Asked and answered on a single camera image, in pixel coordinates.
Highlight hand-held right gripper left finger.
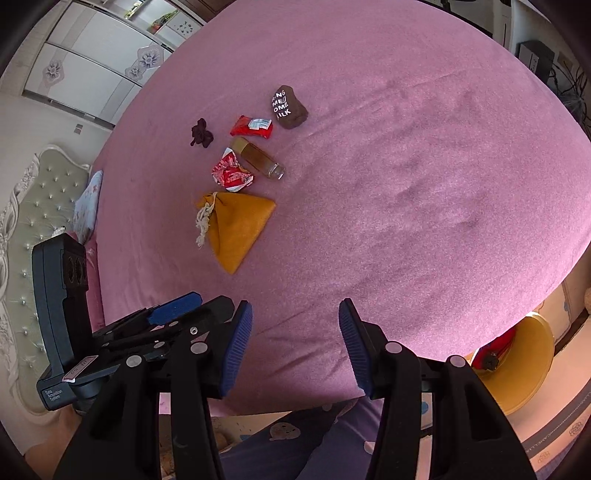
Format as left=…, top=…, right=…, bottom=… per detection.
left=53, top=300, right=254, bottom=480

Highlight dark maroon sock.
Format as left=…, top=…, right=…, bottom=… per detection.
left=188, top=117, right=214, bottom=149

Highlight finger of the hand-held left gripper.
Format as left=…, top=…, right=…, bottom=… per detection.
left=95, top=292, right=204, bottom=344
left=99, top=295, right=237, bottom=358

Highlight blue printed pillowcase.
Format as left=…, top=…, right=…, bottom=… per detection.
left=74, top=170, right=103, bottom=245

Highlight amber glass bottle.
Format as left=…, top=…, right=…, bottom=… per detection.
left=231, top=137, right=286, bottom=181

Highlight brown white-print sock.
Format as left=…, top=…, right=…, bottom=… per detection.
left=269, top=84, right=308, bottom=130

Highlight crumpled red white wrapper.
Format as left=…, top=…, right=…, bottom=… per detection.
left=211, top=148, right=256, bottom=192

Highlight red white-label snack wrapper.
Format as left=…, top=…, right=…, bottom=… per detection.
left=230, top=115, right=274, bottom=139

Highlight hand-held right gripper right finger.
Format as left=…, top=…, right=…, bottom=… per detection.
left=338, top=298, right=539, bottom=480

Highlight black computer case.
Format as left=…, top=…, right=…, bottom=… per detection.
left=516, top=41, right=555, bottom=75

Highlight yellow round stool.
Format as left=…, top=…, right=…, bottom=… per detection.
left=464, top=311, right=555, bottom=416

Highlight white open shelf cabinet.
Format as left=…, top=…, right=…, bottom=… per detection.
left=122, top=0, right=206, bottom=49

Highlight white flower-print wardrobe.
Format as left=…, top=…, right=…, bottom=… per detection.
left=23, top=7, right=174, bottom=130

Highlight yellow drawstring bag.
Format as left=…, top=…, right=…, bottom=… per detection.
left=195, top=191, right=277, bottom=276

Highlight person's left forearm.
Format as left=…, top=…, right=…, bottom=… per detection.
left=21, top=404, right=90, bottom=467

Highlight green tufted headboard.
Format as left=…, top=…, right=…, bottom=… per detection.
left=0, top=145, right=93, bottom=416

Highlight bundle of black cables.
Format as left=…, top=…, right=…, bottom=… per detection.
left=549, top=60, right=587, bottom=112

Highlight person's purple pyjama legs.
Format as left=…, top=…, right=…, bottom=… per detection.
left=217, top=397, right=437, bottom=480

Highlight white computer desk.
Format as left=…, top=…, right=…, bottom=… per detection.
left=501, top=0, right=546, bottom=51

